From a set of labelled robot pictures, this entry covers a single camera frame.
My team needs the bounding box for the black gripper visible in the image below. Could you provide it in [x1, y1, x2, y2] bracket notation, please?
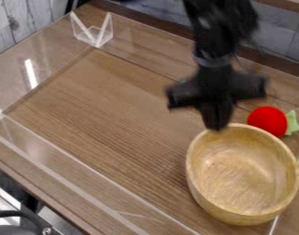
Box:
[165, 55, 268, 131]

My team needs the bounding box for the red plush fruit green leaf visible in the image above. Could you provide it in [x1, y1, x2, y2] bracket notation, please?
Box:
[247, 106, 299, 138]

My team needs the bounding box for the wooden bowl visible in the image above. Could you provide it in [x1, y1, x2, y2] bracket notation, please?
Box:
[185, 123, 299, 226]

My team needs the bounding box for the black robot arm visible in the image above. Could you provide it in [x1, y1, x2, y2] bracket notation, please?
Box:
[165, 0, 267, 131]

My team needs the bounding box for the black metal stand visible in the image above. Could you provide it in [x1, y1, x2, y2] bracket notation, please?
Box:
[20, 204, 55, 235]

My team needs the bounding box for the clear acrylic corner bracket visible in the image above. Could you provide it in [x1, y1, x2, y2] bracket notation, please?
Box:
[69, 12, 112, 48]

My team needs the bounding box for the clear acrylic tray wall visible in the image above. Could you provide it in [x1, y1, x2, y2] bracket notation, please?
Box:
[0, 116, 199, 235]

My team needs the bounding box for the black cable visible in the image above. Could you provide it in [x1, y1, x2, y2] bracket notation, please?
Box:
[0, 209, 39, 226]

